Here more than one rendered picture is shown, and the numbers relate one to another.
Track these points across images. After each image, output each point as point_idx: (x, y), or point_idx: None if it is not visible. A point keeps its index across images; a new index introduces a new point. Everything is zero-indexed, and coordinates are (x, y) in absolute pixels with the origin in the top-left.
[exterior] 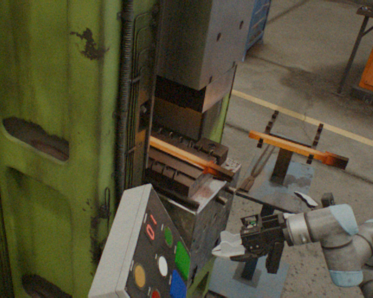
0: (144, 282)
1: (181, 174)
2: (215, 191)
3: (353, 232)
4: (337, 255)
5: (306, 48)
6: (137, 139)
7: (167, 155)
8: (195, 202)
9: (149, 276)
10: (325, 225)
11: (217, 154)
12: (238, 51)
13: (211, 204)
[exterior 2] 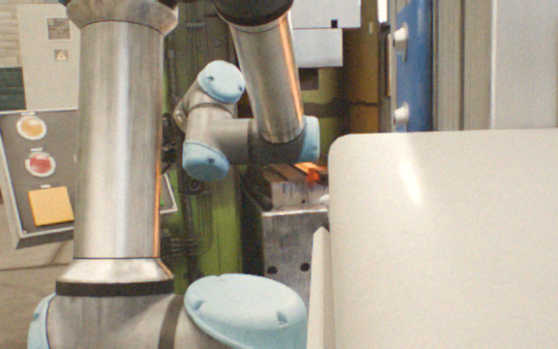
0: (33, 136)
1: (282, 178)
2: (318, 208)
3: (207, 86)
4: (188, 120)
5: None
6: None
7: (294, 169)
8: (266, 200)
9: (50, 142)
10: (192, 85)
11: None
12: (342, 9)
13: (309, 226)
